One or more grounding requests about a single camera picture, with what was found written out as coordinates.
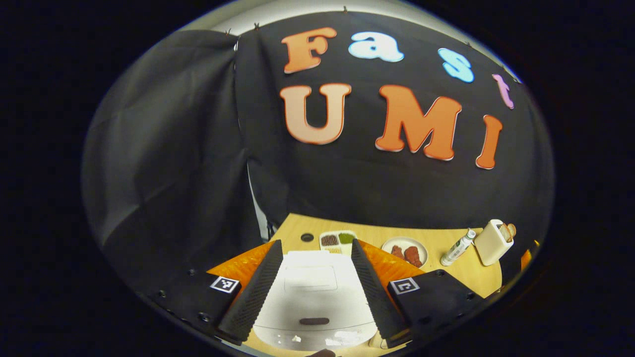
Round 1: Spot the white round plate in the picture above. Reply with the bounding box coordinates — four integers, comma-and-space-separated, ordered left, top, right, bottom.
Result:
381, 237, 429, 268

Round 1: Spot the white drink bottle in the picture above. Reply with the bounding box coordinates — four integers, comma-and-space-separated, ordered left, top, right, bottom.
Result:
440, 228, 476, 267

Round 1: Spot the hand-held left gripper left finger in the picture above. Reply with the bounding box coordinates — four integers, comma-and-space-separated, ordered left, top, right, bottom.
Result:
149, 239, 284, 346

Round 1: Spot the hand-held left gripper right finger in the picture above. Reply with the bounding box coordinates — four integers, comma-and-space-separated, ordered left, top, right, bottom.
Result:
350, 238, 484, 349

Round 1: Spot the cream toaster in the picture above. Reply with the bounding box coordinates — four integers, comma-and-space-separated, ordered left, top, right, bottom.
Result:
474, 219, 514, 266

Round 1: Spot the white divided bean dish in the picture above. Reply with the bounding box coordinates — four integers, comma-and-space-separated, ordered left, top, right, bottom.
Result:
319, 230, 358, 254

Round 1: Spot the black backdrop cloth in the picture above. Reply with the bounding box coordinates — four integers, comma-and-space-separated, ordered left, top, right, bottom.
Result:
82, 11, 555, 298

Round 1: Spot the white rice cooker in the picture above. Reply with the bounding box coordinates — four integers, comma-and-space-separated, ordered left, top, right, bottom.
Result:
252, 249, 379, 352

